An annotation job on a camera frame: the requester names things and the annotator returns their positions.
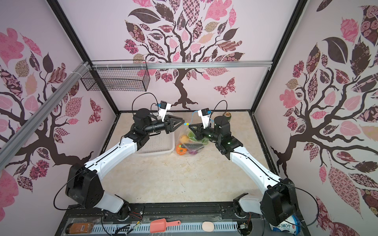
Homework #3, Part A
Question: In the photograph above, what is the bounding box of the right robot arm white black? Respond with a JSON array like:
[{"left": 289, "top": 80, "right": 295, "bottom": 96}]
[{"left": 184, "top": 116, "right": 299, "bottom": 226}]

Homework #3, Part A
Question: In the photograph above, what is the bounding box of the green beverage can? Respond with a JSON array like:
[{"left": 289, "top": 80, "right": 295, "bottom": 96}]
[{"left": 223, "top": 112, "right": 231, "bottom": 120}]

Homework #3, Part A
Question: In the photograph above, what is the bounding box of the clear zip top bag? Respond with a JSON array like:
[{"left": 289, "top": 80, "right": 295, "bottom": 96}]
[{"left": 176, "top": 111, "right": 209, "bottom": 155}]

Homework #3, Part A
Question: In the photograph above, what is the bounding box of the beige oval sponge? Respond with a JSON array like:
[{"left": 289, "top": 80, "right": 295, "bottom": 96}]
[{"left": 201, "top": 221, "right": 215, "bottom": 232}]

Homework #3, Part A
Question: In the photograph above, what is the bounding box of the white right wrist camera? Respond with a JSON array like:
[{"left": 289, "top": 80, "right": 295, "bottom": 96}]
[{"left": 197, "top": 108, "right": 211, "bottom": 128}]

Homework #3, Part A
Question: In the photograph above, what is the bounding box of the silver aluminium rail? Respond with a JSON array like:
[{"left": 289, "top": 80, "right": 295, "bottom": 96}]
[
  {"left": 1, "top": 62, "right": 90, "bottom": 170},
  {"left": 92, "top": 61, "right": 273, "bottom": 70}
]

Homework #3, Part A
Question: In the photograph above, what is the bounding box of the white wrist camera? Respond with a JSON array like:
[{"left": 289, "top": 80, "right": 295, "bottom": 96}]
[
  {"left": 158, "top": 101, "right": 171, "bottom": 121},
  {"left": 197, "top": 108, "right": 211, "bottom": 128}
]

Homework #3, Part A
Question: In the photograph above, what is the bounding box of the black wire wall basket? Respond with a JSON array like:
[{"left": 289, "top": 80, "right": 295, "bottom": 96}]
[{"left": 81, "top": 59, "right": 150, "bottom": 92}]

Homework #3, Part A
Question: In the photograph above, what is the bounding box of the silver aluminium rail left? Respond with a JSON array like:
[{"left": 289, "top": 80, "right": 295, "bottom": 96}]
[{"left": 1, "top": 62, "right": 90, "bottom": 170}]

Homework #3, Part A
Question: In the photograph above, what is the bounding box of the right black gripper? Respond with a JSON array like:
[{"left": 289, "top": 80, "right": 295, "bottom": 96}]
[{"left": 189, "top": 123, "right": 222, "bottom": 145}]

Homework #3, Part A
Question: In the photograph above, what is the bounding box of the yellow brown potato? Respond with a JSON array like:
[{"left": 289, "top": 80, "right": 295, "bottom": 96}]
[{"left": 179, "top": 135, "right": 191, "bottom": 144}]

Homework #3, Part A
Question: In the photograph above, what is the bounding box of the pink plastic scoop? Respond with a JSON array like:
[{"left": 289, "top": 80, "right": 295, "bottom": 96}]
[{"left": 150, "top": 218, "right": 181, "bottom": 233}]

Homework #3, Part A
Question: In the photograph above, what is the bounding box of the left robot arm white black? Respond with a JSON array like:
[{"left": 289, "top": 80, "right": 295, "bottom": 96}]
[{"left": 65, "top": 109, "right": 185, "bottom": 220}]

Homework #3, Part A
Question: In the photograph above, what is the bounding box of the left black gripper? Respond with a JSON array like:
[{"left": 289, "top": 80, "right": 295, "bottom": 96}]
[{"left": 144, "top": 114, "right": 185, "bottom": 134}]

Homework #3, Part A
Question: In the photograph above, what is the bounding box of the white plastic perforated basket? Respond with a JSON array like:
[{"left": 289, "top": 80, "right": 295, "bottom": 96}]
[{"left": 135, "top": 133, "right": 175, "bottom": 156}]

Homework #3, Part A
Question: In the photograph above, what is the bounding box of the white yogurt bottle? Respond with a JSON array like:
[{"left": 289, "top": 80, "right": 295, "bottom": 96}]
[{"left": 270, "top": 215, "right": 301, "bottom": 236}]

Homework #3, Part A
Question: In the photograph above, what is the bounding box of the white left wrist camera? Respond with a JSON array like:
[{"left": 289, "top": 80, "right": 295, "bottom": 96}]
[{"left": 158, "top": 101, "right": 171, "bottom": 121}]

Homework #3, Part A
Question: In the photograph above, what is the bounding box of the silver aluminium rail back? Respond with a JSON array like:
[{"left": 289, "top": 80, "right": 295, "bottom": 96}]
[{"left": 92, "top": 61, "right": 273, "bottom": 70}]

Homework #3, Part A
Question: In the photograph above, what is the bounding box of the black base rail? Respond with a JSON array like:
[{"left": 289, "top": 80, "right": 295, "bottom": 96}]
[{"left": 56, "top": 202, "right": 268, "bottom": 236}]

